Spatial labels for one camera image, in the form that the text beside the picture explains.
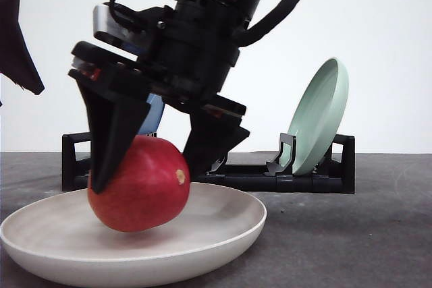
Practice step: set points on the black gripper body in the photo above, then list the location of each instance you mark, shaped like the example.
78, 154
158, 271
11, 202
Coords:
190, 60

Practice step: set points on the black gripper finger holding plate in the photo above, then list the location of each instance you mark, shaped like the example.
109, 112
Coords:
16, 59

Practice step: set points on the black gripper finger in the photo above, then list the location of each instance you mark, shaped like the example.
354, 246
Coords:
117, 118
211, 136

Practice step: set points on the red pomegranate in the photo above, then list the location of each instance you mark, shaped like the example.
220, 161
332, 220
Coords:
150, 189

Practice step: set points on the white plate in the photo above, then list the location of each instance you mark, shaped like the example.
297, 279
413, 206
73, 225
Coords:
63, 240

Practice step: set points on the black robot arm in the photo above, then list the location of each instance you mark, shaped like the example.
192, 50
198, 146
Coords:
244, 9

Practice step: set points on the blue plate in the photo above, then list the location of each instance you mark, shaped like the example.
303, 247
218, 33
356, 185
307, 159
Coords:
151, 122

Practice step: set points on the green plate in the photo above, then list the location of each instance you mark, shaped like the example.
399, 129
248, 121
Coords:
318, 121

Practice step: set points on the black plastic plate rack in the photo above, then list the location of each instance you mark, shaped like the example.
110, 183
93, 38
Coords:
335, 176

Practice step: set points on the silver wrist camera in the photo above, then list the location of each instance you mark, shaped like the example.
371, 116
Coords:
103, 20

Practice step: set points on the black sleeved cable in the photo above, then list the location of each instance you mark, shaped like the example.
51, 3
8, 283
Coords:
249, 35

